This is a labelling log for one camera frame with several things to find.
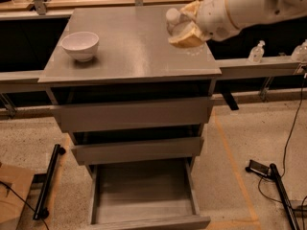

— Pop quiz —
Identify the brown cardboard box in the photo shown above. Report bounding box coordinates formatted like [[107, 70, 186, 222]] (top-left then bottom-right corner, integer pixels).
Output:
[[0, 164, 35, 230]]

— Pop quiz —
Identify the clear sanitizer pump bottle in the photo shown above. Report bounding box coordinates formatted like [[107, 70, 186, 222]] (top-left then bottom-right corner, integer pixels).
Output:
[[248, 40, 265, 63]]

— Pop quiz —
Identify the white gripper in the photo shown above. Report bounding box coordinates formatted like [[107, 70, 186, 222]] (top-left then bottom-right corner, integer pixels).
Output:
[[168, 0, 239, 48]]

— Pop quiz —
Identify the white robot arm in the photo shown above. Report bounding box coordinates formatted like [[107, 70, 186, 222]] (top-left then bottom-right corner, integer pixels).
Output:
[[166, 0, 307, 48]]

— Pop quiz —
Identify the grey top drawer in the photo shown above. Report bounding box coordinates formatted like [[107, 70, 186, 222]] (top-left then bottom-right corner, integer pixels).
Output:
[[52, 97, 213, 132]]

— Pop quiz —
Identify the grey middle drawer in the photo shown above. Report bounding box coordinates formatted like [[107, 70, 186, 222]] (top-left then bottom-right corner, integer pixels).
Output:
[[72, 137, 203, 165]]

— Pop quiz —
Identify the white ceramic bowl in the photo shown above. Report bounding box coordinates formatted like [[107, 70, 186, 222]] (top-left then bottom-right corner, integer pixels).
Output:
[[60, 32, 99, 62]]

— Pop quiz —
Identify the grey open bottom drawer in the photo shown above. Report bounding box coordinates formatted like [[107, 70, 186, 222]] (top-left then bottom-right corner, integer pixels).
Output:
[[89, 158, 210, 230]]

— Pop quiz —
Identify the black cable on floor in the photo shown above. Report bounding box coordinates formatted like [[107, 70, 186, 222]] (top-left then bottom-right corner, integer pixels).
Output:
[[257, 77, 307, 206]]

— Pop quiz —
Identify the black cable over box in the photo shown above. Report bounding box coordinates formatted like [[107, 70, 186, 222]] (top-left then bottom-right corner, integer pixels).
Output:
[[0, 179, 51, 230]]

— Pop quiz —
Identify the clear plastic water bottle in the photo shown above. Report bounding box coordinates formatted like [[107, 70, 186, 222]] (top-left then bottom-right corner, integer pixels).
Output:
[[166, 8, 193, 36]]

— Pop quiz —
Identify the grey metal rail frame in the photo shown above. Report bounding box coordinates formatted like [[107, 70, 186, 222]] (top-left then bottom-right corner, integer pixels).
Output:
[[1, 6, 298, 93]]

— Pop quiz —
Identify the grey drawer cabinet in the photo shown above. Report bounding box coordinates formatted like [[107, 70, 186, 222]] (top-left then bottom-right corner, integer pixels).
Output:
[[39, 6, 221, 230]]

